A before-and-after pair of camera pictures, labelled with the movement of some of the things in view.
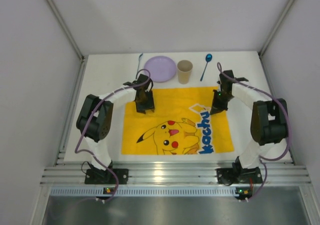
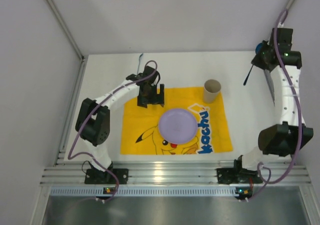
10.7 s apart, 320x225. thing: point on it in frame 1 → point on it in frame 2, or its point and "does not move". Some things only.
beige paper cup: [184, 67] → [211, 88]
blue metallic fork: [138, 65] does not move
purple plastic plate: [162, 69] → [178, 126]
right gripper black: [217, 105] → [258, 62]
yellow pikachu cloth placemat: [181, 124] does not move
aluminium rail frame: [61, 172] does not move
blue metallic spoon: [208, 58] → [257, 50]
